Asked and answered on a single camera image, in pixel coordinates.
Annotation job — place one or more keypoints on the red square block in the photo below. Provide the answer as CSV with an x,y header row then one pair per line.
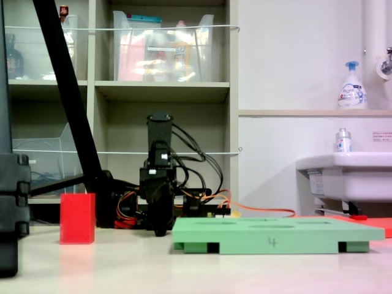
x,y
76,219

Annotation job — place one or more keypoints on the orange flat block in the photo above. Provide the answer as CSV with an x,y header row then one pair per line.
x,y
381,226

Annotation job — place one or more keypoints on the red and black base clamp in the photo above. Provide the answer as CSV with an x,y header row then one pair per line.
x,y
125,224

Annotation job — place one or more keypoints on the circuit board with green terminal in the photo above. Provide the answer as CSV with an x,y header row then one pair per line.
x,y
225,213

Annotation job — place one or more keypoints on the beige shelf unit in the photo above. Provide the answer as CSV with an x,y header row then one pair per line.
x,y
162,88

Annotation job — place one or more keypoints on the thin black tripod brace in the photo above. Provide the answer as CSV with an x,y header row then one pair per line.
x,y
58,183

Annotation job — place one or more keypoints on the clear slanted storage bin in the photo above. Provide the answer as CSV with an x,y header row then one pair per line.
x,y
46,159

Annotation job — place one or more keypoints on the green shape sorting board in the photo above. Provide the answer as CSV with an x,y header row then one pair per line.
x,y
275,235

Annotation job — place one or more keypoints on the large clear storage bin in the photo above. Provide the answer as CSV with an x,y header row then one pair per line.
x,y
159,61

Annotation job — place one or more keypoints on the bottle with orange label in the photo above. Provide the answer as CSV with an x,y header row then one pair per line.
x,y
180,61

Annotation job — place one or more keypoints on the black notched tripod leg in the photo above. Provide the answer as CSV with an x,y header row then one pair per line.
x,y
10,199

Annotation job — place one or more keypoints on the white sink label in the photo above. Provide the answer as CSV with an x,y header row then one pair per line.
x,y
317,183

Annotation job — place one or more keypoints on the dark glass bottle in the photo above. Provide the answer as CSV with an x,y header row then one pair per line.
x,y
14,61

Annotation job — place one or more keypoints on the small bottle with red cap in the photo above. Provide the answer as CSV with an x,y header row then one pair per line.
x,y
63,12

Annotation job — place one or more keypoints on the small clear sanitizer bottle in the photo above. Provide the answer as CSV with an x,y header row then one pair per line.
x,y
343,142

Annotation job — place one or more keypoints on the white sink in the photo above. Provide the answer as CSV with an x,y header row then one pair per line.
x,y
352,180

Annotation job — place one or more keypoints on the small red plastic piece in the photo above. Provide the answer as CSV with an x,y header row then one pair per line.
x,y
359,217

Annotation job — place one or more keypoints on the white pump soap bottle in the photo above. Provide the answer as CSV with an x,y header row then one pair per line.
x,y
352,92

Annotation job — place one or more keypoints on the metal faucet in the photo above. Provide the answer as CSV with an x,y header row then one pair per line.
x,y
385,65

